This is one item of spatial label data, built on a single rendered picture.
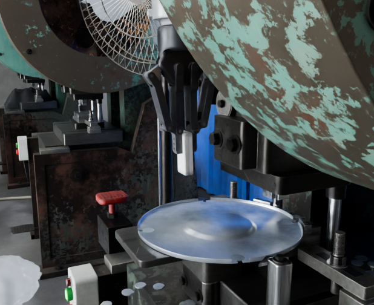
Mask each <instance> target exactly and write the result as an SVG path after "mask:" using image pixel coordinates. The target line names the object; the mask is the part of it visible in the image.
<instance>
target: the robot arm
mask: <svg viewBox="0 0 374 305"><path fill-rule="evenodd" d="M151 1H152V9H148V11H147V14H148V16H152V17H153V20H157V21H160V23H161V27H158V29H157V45H158V52H159V55H158V58H157V60H156V66H155V67H153V68H152V69H151V70H149V71H146V72H144V73H143V78H144V80H145V81H146V82H147V84H148V85H149V88H150V91H151V95H152V98H153V102H154V106H155V109H156V113H157V117H158V120H159V124H160V127H161V129H162V130H165V131H167V132H170V133H171V134H172V150H173V151H174V153H176V154H177V160H178V172H180V173H182V174H183V175H193V153H192V152H196V150H197V134H198V133H199V132H200V129H202V128H206V127H207V126H208V120H209V114H210V110H211V104H212V98H213V95H214V88H215V86H214V84H213V83H212V82H211V81H210V80H209V78H208V77H207V75H206V74H205V73H204V71H203V70H202V69H201V68H200V66H199V65H198V63H197V62H196V61H195V59H194V58H193V56H192V54H191V53H190V52H189V50H188V49H187V47H186V46H185V44H184V43H183V41H182V40H181V38H180V36H179V34H178V33H177V31H176V30H175V28H174V26H173V25H172V23H171V21H170V20H169V18H168V16H167V14H166V12H165V11H164V9H163V7H162V5H161V3H160V1H159V0H151ZM160 73H161V74H162V75H163V77H164V78H165V79H166V81H167V82H168V90H169V104H170V115H169V110H168V106H167V103H166V99H165V95H164V92H163V88H162V84H161V83H160V80H161V76H160ZM202 73H203V77H204V78H203V81H202V86H201V90H200V96H199V100H198V106H197V90H198V80H199V79H200V76H201V75H202ZM183 91H184V107H185V130H186V131H185V130H183Z"/></svg>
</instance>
